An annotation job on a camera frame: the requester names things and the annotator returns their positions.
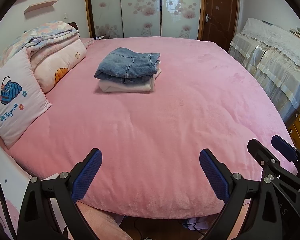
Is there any white folded fleece garment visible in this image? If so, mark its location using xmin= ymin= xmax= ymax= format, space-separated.
xmin=98 ymin=68 xmax=162 ymax=93

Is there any pink bed blanket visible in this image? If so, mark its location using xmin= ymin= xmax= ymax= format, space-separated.
xmin=7 ymin=37 xmax=291 ymax=219

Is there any dark wooden headboard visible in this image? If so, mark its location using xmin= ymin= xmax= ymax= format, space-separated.
xmin=69 ymin=22 xmax=78 ymax=30

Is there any lace covered furniture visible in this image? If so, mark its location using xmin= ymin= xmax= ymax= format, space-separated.
xmin=229 ymin=18 xmax=300 ymax=122

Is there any floral sliding wardrobe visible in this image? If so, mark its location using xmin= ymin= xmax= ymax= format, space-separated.
xmin=86 ymin=0 xmax=202 ymax=40

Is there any brown wooden door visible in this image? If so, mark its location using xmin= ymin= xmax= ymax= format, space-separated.
xmin=198 ymin=0 xmax=239 ymax=51

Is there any floral folded quilt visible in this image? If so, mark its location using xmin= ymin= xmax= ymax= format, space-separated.
xmin=0 ymin=21 xmax=79 ymax=70

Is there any blue denim jacket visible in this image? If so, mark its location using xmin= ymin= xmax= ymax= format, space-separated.
xmin=94 ymin=48 xmax=160 ymax=85

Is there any pink wall shelf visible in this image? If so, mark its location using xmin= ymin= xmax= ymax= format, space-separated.
xmin=24 ymin=0 xmax=58 ymax=14

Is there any pink folded quilt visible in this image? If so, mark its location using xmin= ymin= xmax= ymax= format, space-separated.
xmin=30 ymin=38 xmax=87 ymax=93

